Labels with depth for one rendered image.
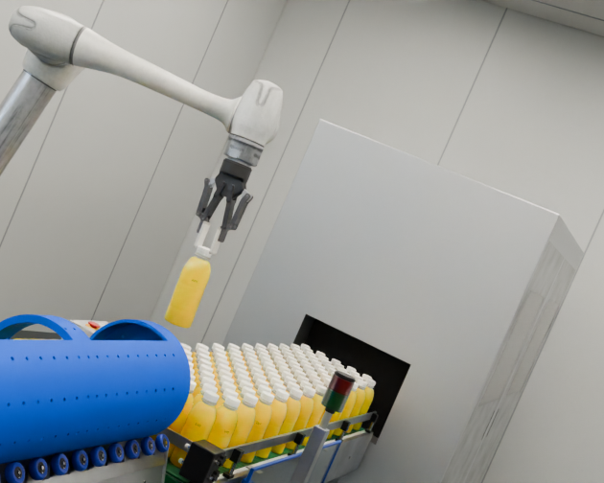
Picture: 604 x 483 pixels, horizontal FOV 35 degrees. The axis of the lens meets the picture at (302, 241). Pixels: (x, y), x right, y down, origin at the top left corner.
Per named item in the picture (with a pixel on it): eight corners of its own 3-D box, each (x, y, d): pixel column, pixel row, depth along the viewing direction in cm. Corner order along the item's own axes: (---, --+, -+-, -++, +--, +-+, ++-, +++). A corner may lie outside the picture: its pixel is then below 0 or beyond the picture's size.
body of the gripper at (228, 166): (218, 153, 238) (204, 189, 238) (247, 164, 235) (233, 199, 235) (230, 159, 245) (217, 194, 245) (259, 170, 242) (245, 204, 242)
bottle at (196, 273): (163, 315, 244) (189, 247, 243) (189, 324, 246) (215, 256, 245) (164, 321, 237) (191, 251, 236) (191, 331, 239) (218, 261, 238)
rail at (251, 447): (206, 462, 243) (211, 451, 243) (372, 417, 394) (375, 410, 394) (209, 464, 243) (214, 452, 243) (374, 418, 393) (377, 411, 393)
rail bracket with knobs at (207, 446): (169, 475, 238) (185, 437, 238) (182, 471, 245) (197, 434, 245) (201, 494, 235) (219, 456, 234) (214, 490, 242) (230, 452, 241)
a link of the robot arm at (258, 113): (267, 146, 235) (268, 150, 248) (290, 86, 235) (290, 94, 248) (225, 130, 235) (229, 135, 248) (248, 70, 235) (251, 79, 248)
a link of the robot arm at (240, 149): (255, 142, 234) (246, 165, 234) (269, 149, 243) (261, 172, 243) (223, 130, 237) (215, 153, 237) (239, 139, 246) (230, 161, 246)
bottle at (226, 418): (187, 459, 256) (215, 396, 255) (210, 465, 259) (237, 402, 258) (197, 471, 250) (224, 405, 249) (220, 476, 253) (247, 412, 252)
